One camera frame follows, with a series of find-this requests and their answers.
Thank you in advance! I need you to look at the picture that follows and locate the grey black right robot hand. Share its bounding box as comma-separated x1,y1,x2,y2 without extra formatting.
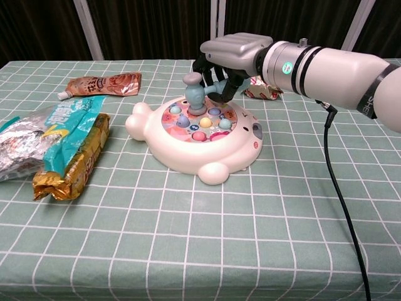
192,33,274,103

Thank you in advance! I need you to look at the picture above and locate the light blue toy hammer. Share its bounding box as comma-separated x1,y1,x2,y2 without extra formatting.
182,73,252,116

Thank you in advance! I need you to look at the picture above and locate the white whack-a-mole toy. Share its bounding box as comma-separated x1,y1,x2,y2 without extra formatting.
125,96,264,186

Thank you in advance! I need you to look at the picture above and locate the gold red foil snack pack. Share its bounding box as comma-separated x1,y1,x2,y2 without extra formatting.
242,76,283,101

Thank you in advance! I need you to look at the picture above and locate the dark pleated curtain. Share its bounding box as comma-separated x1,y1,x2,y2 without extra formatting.
0,0,401,68

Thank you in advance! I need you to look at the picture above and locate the brown spouted drink pouch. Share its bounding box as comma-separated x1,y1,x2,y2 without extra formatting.
57,71,143,101

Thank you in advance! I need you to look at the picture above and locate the green white checkered tablecloth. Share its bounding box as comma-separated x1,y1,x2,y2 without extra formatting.
0,58,401,301

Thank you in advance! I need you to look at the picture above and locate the gold yellow cracker package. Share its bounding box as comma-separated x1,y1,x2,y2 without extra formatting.
32,113,111,202

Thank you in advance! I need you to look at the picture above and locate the teal silver snack bag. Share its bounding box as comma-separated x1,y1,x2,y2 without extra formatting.
0,95,108,182

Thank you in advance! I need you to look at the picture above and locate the white metal frame post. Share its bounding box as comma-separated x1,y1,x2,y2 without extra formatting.
209,0,227,60
73,0,105,61
340,0,376,51

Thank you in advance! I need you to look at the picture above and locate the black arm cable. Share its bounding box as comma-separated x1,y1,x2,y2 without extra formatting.
315,98,372,301

